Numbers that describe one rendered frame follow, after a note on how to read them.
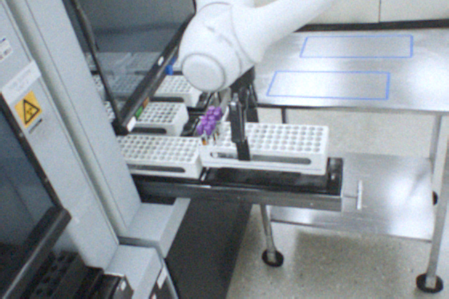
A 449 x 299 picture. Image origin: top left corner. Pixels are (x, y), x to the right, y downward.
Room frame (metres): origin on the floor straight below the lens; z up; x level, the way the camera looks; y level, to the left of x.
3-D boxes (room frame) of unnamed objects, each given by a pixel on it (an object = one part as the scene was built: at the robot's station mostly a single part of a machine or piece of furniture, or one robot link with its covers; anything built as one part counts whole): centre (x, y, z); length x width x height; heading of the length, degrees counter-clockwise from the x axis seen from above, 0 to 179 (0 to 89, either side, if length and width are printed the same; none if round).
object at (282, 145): (0.86, -0.08, 0.89); 0.30 x 0.10 x 0.06; 68
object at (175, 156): (0.98, 0.21, 0.83); 0.30 x 0.10 x 0.06; 68
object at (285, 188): (0.91, 0.05, 0.78); 0.73 x 0.14 x 0.09; 68
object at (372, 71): (1.26, -0.43, 0.41); 0.67 x 0.46 x 0.82; 66
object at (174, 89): (1.30, 0.20, 0.83); 0.30 x 0.10 x 0.06; 68
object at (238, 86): (0.87, -0.05, 1.07); 0.08 x 0.07 x 0.09; 158
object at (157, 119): (1.16, 0.26, 0.83); 0.30 x 0.10 x 0.06; 68
